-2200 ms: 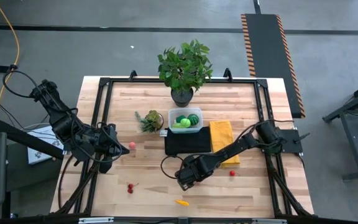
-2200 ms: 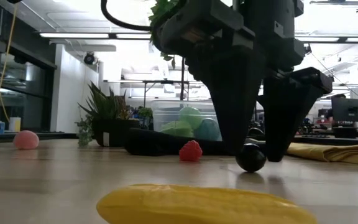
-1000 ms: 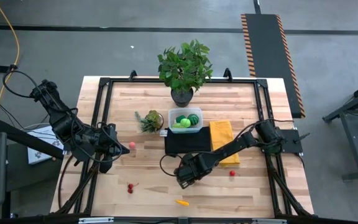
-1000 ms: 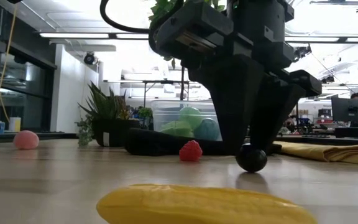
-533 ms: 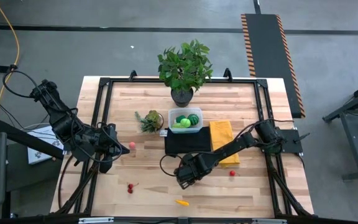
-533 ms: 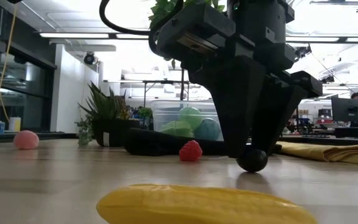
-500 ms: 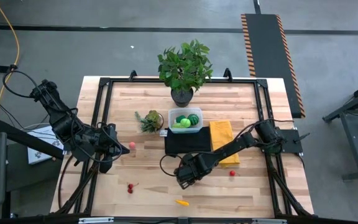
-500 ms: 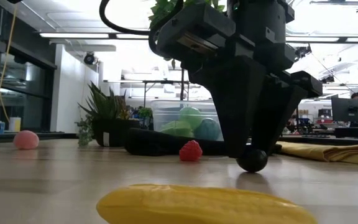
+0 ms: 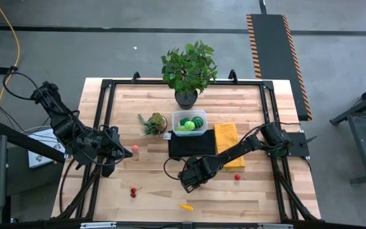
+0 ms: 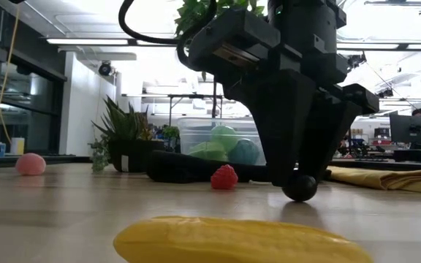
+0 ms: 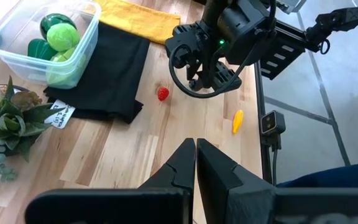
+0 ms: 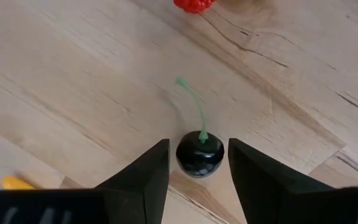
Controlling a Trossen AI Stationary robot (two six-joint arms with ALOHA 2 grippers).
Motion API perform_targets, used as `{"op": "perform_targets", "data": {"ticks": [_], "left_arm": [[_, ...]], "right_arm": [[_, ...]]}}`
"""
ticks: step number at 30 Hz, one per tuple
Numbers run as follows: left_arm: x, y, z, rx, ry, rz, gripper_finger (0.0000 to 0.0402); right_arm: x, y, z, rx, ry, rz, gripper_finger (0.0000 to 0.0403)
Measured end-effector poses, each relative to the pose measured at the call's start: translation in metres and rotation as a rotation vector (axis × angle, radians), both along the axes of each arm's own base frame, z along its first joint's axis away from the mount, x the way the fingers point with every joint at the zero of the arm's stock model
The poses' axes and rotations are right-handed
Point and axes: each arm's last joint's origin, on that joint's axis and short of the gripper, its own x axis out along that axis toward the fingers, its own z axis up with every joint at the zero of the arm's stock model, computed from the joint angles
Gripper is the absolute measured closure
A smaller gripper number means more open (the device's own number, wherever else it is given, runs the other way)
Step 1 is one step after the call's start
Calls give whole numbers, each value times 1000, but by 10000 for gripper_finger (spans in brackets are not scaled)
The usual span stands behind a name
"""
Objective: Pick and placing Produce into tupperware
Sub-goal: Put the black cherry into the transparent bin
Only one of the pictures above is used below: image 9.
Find black cloth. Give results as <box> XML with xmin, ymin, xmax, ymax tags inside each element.
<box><xmin>167</xmin><ymin>128</ymin><xmax>217</xmax><ymax>162</ymax></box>

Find leafy green potted tree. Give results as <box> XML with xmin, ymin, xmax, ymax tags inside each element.
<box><xmin>160</xmin><ymin>39</ymin><xmax>219</xmax><ymax>111</ymax></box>

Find striped green toy watermelon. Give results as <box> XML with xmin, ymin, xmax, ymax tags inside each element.
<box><xmin>191</xmin><ymin>116</ymin><xmax>205</xmax><ymax>129</ymax></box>

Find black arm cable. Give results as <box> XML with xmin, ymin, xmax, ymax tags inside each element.
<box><xmin>163</xmin><ymin>155</ymin><xmax>190</xmax><ymax>181</ymax></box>
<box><xmin>2</xmin><ymin>71</ymin><xmax>43</xmax><ymax>101</ymax></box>

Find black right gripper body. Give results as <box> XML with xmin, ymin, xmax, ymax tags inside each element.
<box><xmin>179</xmin><ymin>158</ymin><xmax>217</xmax><ymax>194</ymax></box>

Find white floor cable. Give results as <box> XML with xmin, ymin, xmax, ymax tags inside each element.
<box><xmin>20</xmin><ymin>125</ymin><xmax>57</xmax><ymax>134</ymax></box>

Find clear plastic tupperware container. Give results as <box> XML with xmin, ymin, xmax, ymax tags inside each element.
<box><xmin>171</xmin><ymin>109</ymin><xmax>208</xmax><ymax>137</ymax></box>

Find black metal stand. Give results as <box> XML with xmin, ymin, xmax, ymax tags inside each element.
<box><xmin>329</xmin><ymin>78</ymin><xmax>366</xmax><ymax>186</ymax></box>

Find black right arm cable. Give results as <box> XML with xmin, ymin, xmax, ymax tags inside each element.
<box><xmin>163</xmin><ymin>155</ymin><xmax>190</xmax><ymax>181</ymax></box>

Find black metal table frame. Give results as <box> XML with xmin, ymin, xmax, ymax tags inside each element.
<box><xmin>51</xmin><ymin>69</ymin><xmax>322</xmax><ymax>224</ymax></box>

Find silver metal bracket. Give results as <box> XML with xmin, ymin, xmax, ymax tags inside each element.
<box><xmin>257</xmin><ymin>223</ymin><xmax>294</xmax><ymax>229</ymax></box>
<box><xmin>80</xmin><ymin>221</ymin><xmax>117</xmax><ymax>229</ymax></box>

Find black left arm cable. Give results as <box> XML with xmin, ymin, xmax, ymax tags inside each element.
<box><xmin>2</xmin><ymin>71</ymin><xmax>43</xmax><ymax>101</ymax></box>

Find small spiky succulent plant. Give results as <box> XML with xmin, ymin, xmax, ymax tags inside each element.
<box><xmin>137</xmin><ymin>112</ymin><xmax>168</xmax><ymax>137</ymax></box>

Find yellow cable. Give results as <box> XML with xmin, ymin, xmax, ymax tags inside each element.
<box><xmin>0</xmin><ymin>0</ymin><xmax>21</xmax><ymax>121</ymax></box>

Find black diagonal beam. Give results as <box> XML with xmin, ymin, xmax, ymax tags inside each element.
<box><xmin>0</xmin><ymin>120</ymin><xmax>67</xmax><ymax>163</ymax></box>

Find thin black floor cable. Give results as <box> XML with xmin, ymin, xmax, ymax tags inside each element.
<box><xmin>0</xmin><ymin>101</ymin><xmax>28</xmax><ymax>134</ymax></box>

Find yellow cloth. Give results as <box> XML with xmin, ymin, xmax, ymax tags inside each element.
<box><xmin>213</xmin><ymin>122</ymin><xmax>247</xmax><ymax>172</ymax></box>

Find black floor mat striped edges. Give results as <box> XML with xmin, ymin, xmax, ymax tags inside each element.
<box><xmin>245</xmin><ymin>13</ymin><xmax>313</xmax><ymax>121</ymax></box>

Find black curved hose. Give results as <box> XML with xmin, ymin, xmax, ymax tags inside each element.
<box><xmin>58</xmin><ymin>155</ymin><xmax>79</xmax><ymax>214</ymax></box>

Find white booklet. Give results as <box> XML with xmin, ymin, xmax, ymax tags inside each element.
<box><xmin>27</xmin><ymin>127</ymin><xmax>67</xmax><ymax>169</ymax></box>

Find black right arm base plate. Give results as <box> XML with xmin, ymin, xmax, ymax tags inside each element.
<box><xmin>267</xmin><ymin>131</ymin><xmax>318</xmax><ymax>158</ymax></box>

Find black cable bracket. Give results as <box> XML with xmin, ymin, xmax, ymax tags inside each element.
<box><xmin>0</xmin><ymin>65</ymin><xmax>19</xmax><ymax>76</ymax></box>

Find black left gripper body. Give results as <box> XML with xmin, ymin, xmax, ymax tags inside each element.
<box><xmin>95</xmin><ymin>125</ymin><xmax>121</xmax><ymax>178</ymax></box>

